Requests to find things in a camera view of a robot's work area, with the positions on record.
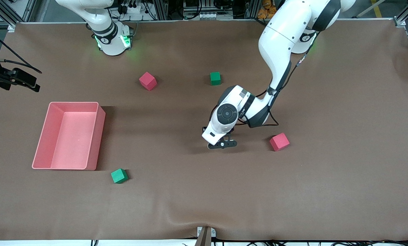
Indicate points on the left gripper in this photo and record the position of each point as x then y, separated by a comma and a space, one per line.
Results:
203, 128

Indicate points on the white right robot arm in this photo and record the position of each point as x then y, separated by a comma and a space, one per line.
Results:
110, 41

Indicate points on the pink foam cube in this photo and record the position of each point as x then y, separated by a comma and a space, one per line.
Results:
279, 142
148, 81

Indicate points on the green foam cube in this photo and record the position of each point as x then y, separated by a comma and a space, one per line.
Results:
215, 78
119, 176

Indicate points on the pink plastic tray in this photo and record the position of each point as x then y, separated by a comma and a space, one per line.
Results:
74, 143

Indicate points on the white terminal block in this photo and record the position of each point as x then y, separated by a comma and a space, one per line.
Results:
209, 15

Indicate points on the white power strip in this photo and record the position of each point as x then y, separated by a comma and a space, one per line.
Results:
132, 7

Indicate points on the bag of orange objects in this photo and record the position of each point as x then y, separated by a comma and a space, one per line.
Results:
266, 10

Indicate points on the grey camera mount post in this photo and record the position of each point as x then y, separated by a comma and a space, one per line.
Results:
204, 236

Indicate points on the aluminium frame post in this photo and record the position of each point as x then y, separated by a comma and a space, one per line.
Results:
160, 8
252, 8

